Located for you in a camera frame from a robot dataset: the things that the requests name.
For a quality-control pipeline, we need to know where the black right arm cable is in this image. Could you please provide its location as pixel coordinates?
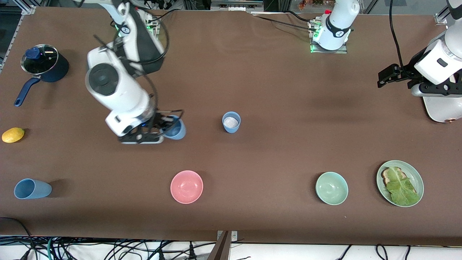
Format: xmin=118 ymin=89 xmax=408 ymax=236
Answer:
xmin=93 ymin=20 xmax=170 ymax=120

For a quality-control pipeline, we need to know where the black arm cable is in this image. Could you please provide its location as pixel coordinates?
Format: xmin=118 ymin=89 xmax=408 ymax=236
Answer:
xmin=389 ymin=0 xmax=406 ymax=69
xmin=93 ymin=20 xmax=170 ymax=120

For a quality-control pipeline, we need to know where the blue cup white inside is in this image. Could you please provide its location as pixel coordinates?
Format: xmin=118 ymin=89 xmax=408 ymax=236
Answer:
xmin=222 ymin=111 xmax=241 ymax=134

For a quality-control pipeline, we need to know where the yellow lemon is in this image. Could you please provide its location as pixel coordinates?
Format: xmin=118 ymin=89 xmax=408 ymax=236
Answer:
xmin=1 ymin=127 xmax=25 ymax=144

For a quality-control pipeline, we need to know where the grey metal box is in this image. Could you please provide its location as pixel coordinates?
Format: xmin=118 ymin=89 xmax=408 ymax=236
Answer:
xmin=210 ymin=0 xmax=265 ymax=12

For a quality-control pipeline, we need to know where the pink bowl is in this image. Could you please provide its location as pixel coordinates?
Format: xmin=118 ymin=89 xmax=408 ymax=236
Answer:
xmin=170 ymin=170 xmax=204 ymax=204

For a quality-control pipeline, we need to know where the black looped floor cable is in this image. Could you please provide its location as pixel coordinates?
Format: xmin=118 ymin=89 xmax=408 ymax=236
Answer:
xmin=0 ymin=217 xmax=36 ymax=260

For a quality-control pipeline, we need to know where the pale green plate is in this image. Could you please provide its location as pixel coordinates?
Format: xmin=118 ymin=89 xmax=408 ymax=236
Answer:
xmin=376 ymin=160 xmax=424 ymax=208

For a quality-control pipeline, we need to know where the green lettuce leaf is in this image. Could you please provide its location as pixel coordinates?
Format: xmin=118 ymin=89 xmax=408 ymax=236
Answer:
xmin=385 ymin=167 xmax=421 ymax=207

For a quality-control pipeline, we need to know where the glass lid blue knob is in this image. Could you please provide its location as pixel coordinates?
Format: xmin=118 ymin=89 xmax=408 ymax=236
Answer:
xmin=21 ymin=44 xmax=59 ymax=75

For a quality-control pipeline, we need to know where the dark metal post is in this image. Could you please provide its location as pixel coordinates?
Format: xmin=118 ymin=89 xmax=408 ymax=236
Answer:
xmin=206 ymin=231 xmax=231 ymax=260

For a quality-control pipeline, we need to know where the pale green bowl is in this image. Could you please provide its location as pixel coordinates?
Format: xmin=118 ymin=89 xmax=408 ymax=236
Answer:
xmin=315 ymin=172 xmax=349 ymax=206

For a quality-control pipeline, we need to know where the dark blue saucepan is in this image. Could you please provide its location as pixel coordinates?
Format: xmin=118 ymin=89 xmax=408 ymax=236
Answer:
xmin=14 ymin=44 xmax=70 ymax=108

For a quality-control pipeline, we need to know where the black floor cable tangle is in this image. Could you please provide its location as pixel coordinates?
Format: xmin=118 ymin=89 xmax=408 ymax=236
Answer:
xmin=36 ymin=237 xmax=217 ymax=260

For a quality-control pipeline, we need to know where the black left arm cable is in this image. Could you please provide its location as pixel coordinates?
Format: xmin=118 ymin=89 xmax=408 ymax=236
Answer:
xmin=389 ymin=0 xmax=406 ymax=69

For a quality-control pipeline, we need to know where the white toaster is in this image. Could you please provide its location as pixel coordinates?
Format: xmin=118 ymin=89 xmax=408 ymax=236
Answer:
xmin=422 ymin=95 xmax=462 ymax=124

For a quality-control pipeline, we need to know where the aluminium frame profile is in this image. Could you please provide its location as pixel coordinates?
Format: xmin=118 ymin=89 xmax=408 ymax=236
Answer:
xmin=435 ymin=0 xmax=462 ymax=26
xmin=0 ymin=0 xmax=37 ymax=73

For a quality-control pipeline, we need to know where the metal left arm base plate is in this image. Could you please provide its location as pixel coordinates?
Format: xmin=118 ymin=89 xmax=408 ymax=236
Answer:
xmin=310 ymin=18 xmax=348 ymax=54

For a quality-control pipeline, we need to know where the slice of toast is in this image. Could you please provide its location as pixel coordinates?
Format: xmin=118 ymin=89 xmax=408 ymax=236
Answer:
xmin=382 ymin=166 xmax=417 ymax=195

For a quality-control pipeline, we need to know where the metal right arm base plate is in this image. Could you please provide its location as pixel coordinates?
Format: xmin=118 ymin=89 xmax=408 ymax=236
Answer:
xmin=115 ymin=14 xmax=160 ymax=40

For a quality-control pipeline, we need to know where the metal table edge bracket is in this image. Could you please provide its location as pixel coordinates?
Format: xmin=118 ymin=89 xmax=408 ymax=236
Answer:
xmin=217 ymin=230 xmax=239 ymax=242

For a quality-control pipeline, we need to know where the plain blue cup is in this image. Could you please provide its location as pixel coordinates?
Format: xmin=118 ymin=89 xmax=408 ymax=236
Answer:
xmin=14 ymin=178 xmax=52 ymax=200
xmin=163 ymin=115 xmax=187 ymax=140

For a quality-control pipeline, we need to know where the black table cable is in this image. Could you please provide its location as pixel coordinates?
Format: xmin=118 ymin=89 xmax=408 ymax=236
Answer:
xmin=287 ymin=11 xmax=315 ymax=23
xmin=150 ymin=9 xmax=184 ymax=24
xmin=249 ymin=14 xmax=318 ymax=33

